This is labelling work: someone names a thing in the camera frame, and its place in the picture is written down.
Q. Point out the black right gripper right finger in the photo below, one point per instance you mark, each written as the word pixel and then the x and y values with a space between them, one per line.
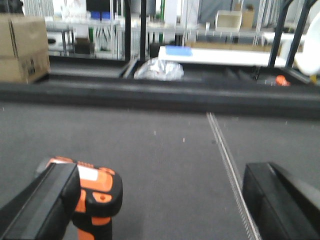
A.
pixel 283 206

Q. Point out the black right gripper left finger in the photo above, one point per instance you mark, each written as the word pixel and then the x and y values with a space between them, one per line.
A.
pixel 43 210

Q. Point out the brown cardboard box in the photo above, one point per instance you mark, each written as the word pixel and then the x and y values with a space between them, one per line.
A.
pixel 24 48

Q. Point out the silver plastic bag package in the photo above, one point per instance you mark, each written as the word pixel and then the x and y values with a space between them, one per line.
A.
pixel 159 69

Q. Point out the small orange object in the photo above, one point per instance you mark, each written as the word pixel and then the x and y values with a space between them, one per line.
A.
pixel 281 80

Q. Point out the white table with blue tray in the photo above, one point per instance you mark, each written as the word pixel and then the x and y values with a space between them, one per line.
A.
pixel 214 56

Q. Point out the black conveyor side rail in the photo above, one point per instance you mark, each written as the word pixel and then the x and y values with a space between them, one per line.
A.
pixel 282 102

